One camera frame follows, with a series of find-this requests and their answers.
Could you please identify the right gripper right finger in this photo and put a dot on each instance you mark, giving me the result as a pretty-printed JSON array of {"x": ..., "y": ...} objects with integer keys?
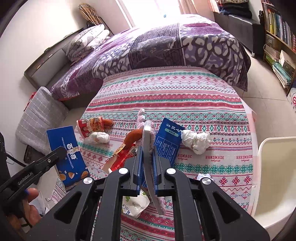
[{"x": 171, "y": 182}]

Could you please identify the wooden bookshelf with books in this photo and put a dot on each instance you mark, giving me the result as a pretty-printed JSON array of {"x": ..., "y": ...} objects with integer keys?
[{"x": 279, "y": 39}]

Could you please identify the white patterned paper bag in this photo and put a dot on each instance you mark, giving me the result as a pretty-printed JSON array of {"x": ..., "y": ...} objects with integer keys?
[{"x": 134, "y": 206}]

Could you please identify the stack of books on floor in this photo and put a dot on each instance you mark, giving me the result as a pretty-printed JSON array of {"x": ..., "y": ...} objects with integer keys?
[{"x": 282, "y": 75}]

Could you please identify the left hand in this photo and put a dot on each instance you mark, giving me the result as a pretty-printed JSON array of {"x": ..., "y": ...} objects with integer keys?
[{"x": 31, "y": 213}]

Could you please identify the lower Ganten water carton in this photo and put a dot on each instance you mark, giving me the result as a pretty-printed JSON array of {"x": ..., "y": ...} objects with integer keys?
[{"x": 292, "y": 98}]

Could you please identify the red sausage wrapper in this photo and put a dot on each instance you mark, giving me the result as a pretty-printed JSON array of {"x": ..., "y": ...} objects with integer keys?
[{"x": 127, "y": 150}]

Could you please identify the white plastic trash bin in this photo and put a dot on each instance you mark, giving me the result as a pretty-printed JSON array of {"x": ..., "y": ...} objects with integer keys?
[{"x": 276, "y": 200}]

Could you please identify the blue paper medicine box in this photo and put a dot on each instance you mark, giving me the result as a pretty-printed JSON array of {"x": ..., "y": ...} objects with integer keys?
[{"x": 168, "y": 140}]

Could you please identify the blue snack box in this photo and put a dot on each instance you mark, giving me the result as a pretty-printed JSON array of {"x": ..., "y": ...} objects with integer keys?
[{"x": 72, "y": 168}]

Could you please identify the red noodle packet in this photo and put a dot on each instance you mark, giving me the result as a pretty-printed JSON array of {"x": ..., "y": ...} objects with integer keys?
[{"x": 87, "y": 126}]

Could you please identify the small crumpled white tissue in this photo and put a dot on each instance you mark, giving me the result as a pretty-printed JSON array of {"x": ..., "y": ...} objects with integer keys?
[{"x": 97, "y": 138}]

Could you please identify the black storage bench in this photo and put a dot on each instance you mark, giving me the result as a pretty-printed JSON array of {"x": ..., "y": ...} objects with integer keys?
[{"x": 248, "y": 31}]

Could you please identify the folded clothes pile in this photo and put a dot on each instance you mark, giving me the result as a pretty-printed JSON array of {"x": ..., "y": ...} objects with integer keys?
[{"x": 239, "y": 8}]

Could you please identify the plaid folding chair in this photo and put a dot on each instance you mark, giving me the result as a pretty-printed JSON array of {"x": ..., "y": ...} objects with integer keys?
[{"x": 91, "y": 16}]

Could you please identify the small white paper scrap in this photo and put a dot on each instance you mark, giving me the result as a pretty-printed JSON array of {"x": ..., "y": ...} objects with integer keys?
[{"x": 200, "y": 176}]

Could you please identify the pink white striped wrapper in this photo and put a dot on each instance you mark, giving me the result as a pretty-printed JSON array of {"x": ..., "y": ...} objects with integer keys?
[{"x": 148, "y": 138}]

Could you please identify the large white paper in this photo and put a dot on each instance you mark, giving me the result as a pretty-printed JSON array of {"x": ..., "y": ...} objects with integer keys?
[{"x": 197, "y": 142}]

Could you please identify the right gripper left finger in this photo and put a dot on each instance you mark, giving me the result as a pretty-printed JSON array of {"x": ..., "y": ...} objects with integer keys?
[{"x": 122, "y": 182}]

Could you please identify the folded floral duvet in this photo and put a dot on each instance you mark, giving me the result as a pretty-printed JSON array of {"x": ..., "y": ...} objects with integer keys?
[{"x": 86, "y": 42}]

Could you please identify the purple patterned bed quilt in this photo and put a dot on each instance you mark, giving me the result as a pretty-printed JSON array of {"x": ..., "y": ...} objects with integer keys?
[{"x": 188, "y": 40}]

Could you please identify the dark bed headboard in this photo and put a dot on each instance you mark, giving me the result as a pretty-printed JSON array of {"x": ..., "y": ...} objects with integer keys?
[{"x": 51, "y": 65}]

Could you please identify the striped patterned table cloth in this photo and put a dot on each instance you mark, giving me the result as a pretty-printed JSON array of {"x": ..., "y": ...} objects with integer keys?
[{"x": 193, "y": 98}]

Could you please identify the grey checked cushion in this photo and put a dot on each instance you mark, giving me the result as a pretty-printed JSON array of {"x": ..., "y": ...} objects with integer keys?
[{"x": 41, "y": 114}]

